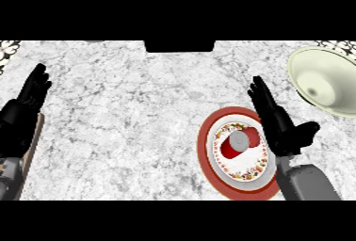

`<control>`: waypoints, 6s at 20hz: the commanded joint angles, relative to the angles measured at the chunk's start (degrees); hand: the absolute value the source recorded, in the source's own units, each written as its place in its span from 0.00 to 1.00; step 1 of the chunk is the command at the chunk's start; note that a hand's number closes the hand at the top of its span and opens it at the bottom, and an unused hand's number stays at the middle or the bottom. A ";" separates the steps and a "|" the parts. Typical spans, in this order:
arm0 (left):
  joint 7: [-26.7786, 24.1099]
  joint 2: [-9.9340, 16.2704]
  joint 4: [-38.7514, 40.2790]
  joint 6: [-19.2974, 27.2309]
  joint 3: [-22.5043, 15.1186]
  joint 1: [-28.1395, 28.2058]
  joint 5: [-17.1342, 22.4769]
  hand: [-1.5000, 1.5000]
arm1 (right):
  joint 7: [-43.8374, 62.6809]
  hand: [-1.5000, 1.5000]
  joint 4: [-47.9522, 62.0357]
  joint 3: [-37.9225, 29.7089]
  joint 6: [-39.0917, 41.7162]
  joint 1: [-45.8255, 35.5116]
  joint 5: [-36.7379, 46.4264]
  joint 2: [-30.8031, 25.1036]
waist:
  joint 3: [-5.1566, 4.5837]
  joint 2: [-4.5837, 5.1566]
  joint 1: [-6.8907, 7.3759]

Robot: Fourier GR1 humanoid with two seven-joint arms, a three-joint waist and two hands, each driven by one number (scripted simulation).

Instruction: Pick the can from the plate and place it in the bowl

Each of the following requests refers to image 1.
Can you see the red-rimmed floral plate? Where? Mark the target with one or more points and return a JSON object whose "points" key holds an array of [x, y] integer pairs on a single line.
{"points": [[234, 153]]}

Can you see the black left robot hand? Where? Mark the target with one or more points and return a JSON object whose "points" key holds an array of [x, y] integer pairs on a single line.
{"points": [[18, 113]]}

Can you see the black and white patterned object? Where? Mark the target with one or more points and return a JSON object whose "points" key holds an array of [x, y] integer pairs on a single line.
{"points": [[340, 47], [6, 51]]}

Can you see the black appliance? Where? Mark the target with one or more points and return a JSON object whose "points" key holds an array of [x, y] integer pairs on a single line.
{"points": [[179, 46]]}

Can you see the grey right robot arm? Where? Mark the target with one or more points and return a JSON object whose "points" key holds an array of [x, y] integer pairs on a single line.
{"points": [[306, 183]]}

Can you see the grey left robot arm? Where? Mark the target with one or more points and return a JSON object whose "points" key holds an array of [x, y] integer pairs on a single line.
{"points": [[11, 179]]}

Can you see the pale green bowl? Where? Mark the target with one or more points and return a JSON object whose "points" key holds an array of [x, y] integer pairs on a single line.
{"points": [[327, 83]]}

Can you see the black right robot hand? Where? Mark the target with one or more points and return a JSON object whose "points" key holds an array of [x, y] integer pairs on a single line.
{"points": [[278, 125]]}

